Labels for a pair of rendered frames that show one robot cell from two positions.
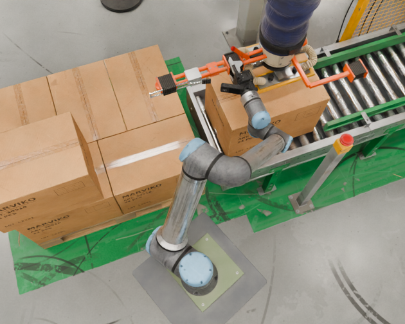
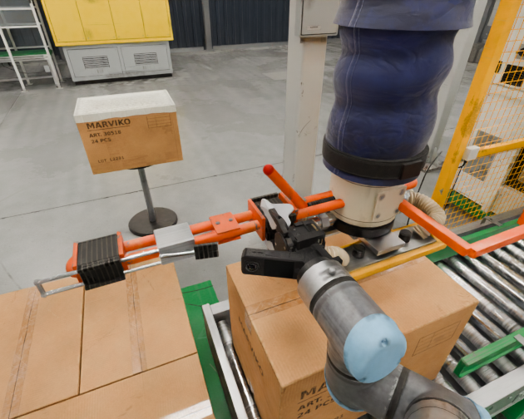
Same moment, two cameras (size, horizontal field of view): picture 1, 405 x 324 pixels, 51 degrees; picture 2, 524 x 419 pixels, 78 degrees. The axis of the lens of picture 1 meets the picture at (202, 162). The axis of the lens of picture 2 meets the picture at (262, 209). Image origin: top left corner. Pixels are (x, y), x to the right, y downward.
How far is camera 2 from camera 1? 1.50 m
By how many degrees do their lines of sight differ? 32
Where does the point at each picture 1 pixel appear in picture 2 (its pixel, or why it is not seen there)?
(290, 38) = (407, 129)
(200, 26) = (238, 246)
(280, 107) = not seen: hidden behind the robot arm
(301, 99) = (421, 305)
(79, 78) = (34, 301)
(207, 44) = not seen: hidden behind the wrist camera
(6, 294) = not seen: outside the picture
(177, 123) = (180, 374)
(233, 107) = (281, 327)
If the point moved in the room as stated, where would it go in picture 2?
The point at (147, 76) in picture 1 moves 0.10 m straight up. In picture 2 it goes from (145, 293) to (140, 277)
